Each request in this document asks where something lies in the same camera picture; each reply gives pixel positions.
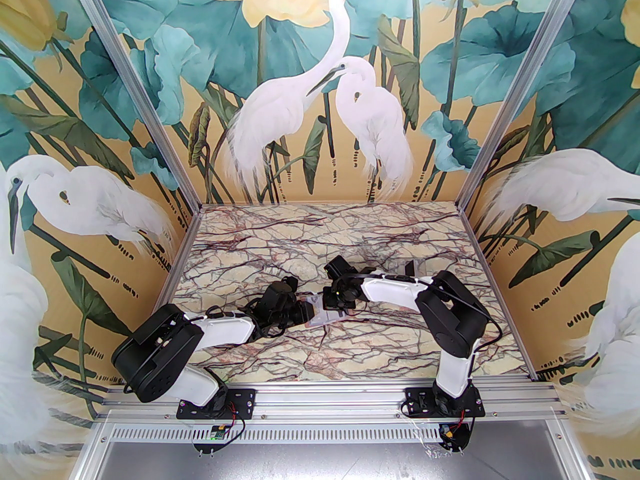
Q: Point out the pink leather card holder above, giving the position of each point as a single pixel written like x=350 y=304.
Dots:
x=325 y=318

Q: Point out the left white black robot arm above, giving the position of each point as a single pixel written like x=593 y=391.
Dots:
x=155 y=353

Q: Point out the slotted aluminium strip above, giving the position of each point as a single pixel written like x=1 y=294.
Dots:
x=325 y=433

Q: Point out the small green circuit board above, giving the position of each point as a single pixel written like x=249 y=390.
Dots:
x=218 y=433

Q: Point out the grey metal sheet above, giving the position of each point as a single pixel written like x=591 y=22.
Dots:
x=325 y=463

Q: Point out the small circuit board yellow connector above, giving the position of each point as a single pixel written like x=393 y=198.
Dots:
x=451 y=433

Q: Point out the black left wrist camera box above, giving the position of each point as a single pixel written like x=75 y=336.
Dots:
x=280 y=293

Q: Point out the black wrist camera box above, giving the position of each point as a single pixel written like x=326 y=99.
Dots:
x=340 y=267
x=280 y=293

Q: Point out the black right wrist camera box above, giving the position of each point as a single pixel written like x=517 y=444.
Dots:
x=340 y=267

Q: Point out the aluminium frame rail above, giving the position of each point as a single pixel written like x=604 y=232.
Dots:
x=325 y=400

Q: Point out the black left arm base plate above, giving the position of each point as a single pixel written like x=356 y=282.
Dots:
x=245 y=400

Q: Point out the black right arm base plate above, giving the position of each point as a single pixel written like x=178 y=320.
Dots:
x=415 y=400

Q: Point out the black bracket plate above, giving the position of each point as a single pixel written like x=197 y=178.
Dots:
x=462 y=440
x=202 y=443

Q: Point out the aluminium frame post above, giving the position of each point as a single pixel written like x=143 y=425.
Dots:
x=520 y=93
x=140 y=93

